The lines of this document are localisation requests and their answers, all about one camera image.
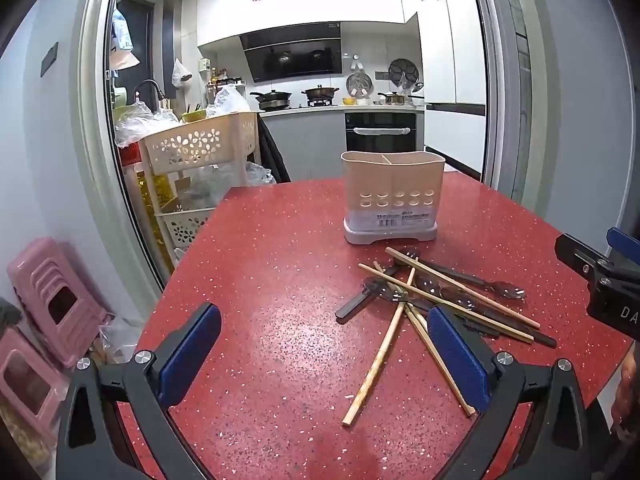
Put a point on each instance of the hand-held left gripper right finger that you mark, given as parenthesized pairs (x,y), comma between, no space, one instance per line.
(457,360)

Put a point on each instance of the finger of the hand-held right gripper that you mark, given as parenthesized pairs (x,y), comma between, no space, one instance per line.
(622,242)
(575,255)

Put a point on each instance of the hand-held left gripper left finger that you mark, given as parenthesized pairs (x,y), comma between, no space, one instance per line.
(192,355)

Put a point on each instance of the beige plastic utensil holder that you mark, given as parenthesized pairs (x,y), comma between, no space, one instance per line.
(392,195)

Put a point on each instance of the person's right hand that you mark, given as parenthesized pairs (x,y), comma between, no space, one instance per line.
(629,390)

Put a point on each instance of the plastic bag on floor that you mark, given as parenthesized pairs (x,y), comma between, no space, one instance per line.
(117,342)

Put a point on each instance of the pink plastic stool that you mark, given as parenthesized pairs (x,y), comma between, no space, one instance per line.
(27,390)
(55,300)

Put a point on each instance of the yellow oil bottle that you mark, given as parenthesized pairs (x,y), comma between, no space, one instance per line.
(152,210)

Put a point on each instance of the clear bag in cart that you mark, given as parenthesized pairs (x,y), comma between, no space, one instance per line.
(220,182)

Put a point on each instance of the beige flower-cutout storage cart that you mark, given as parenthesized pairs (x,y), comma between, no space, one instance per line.
(195,147)

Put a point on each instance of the black jacket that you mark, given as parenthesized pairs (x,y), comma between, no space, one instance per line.
(272,152)

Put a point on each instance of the black built-in oven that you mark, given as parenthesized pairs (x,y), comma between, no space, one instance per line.
(380,132)

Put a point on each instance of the white refrigerator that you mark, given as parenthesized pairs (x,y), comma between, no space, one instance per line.
(452,60)

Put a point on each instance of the crumpled clear plastic bags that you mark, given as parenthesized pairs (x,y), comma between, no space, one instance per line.
(142,122)

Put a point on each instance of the green basket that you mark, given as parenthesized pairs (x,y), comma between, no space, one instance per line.
(192,116)

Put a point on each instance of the small steel pot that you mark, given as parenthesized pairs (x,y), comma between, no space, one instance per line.
(392,98)

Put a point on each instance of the round dark egg pan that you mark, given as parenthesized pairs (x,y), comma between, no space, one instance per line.
(404,71)

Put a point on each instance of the clear plastic bag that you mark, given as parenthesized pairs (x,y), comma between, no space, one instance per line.
(227,100)

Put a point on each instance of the black wok with lid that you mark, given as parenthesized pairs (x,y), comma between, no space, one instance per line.
(272,97)

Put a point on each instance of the black kitchen faucet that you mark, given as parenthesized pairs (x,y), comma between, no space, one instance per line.
(150,87)

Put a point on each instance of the round steel steamer rack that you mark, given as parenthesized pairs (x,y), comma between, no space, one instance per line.
(360,84)

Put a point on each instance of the hanging white plastic bag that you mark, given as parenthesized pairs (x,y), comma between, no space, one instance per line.
(180,74)

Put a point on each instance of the black range hood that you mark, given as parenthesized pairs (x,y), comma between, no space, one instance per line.
(292,55)

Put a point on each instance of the dark wall switch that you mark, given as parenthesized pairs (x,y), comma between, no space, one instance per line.
(50,56)

